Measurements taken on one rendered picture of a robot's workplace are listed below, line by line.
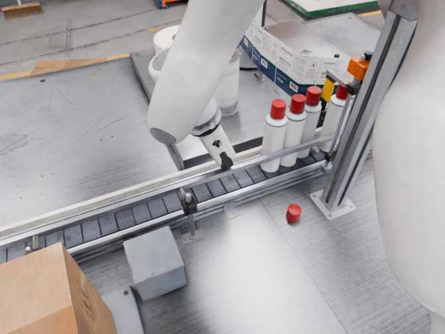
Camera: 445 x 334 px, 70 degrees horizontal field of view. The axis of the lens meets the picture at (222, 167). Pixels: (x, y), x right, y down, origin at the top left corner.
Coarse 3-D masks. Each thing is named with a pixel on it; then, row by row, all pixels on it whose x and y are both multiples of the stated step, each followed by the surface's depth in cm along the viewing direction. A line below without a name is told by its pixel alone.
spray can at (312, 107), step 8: (312, 88) 75; (320, 88) 75; (312, 96) 74; (320, 96) 74; (312, 104) 75; (320, 104) 77; (312, 112) 76; (320, 112) 77; (312, 120) 78; (304, 128) 80; (312, 128) 80; (304, 136) 81; (312, 136) 82; (304, 152) 86
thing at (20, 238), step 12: (300, 144) 80; (312, 144) 80; (264, 156) 77; (276, 156) 77; (228, 168) 74; (240, 168) 75; (192, 180) 71; (204, 180) 72; (156, 192) 69; (168, 192) 70; (120, 204) 67; (132, 204) 68; (84, 216) 65; (96, 216) 66; (48, 228) 63; (60, 228) 64; (12, 240) 61; (24, 240) 62
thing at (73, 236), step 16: (304, 160) 87; (320, 160) 87; (224, 176) 83; (240, 176) 83; (256, 176) 83; (272, 176) 83; (176, 192) 80; (192, 192) 80; (208, 192) 80; (224, 192) 80; (128, 208) 76; (144, 208) 76; (160, 208) 76; (176, 208) 76; (48, 224) 73; (80, 224) 73; (96, 224) 73; (112, 224) 73; (128, 224) 73; (0, 240) 70; (48, 240) 70; (64, 240) 71; (80, 240) 70; (0, 256) 68; (16, 256) 68
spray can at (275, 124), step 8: (272, 104) 71; (280, 104) 70; (272, 112) 72; (280, 112) 71; (272, 120) 73; (280, 120) 72; (264, 128) 76; (272, 128) 73; (280, 128) 73; (264, 136) 77; (272, 136) 75; (280, 136) 75; (264, 144) 78; (272, 144) 77; (280, 144) 77; (264, 152) 80; (272, 152) 78; (272, 160) 80; (264, 168) 83; (272, 168) 83
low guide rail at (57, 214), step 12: (240, 156) 84; (252, 156) 86; (192, 168) 80; (204, 168) 81; (156, 180) 78; (168, 180) 79; (120, 192) 75; (132, 192) 76; (84, 204) 73; (96, 204) 74; (36, 216) 70; (48, 216) 71; (60, 216) 72; (0, 228) 68; (12, 228) 69; (24, 228) 70
